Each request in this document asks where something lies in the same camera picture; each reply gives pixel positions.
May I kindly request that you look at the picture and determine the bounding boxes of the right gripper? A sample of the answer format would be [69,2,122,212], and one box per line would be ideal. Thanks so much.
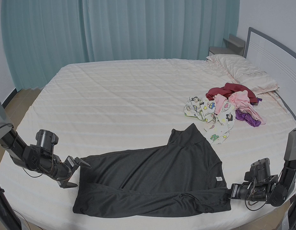
[228,183,250,201]

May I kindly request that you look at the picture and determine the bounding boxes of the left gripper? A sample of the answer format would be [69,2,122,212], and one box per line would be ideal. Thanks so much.
[53,155,92,189]

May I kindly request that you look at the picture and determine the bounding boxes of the black T-shirt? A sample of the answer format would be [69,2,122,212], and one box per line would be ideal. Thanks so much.
[72,123,232,218]

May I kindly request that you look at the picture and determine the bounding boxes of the bed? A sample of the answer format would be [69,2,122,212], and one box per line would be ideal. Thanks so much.
[0,27,296,230]

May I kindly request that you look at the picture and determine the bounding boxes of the purple satin garment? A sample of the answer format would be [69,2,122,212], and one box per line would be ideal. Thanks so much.
[235,97,262,128]

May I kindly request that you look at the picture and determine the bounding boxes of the white printed pyjamas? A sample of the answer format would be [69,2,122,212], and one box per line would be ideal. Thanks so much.
[184,95,236,145]

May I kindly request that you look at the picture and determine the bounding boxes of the pink garment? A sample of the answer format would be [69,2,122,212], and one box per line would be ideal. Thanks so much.
[214,91,267,126]

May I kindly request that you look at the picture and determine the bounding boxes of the dark red garment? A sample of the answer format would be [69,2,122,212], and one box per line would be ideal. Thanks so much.
[205,82,257,103]

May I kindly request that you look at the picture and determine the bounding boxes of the cream pillow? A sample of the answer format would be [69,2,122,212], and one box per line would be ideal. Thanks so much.
[206,54,280,93]

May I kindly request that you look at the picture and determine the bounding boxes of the grey bedside table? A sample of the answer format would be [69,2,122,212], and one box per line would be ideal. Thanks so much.
[209,34,245,56]

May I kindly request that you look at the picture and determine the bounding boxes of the blue-green curtain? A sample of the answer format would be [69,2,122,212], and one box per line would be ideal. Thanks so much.
[2,0,91,90]
[82,0,241,62]

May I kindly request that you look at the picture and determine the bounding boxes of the black cable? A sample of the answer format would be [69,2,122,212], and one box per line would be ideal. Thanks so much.
[244,196,267,212]
[24,169,46,178]

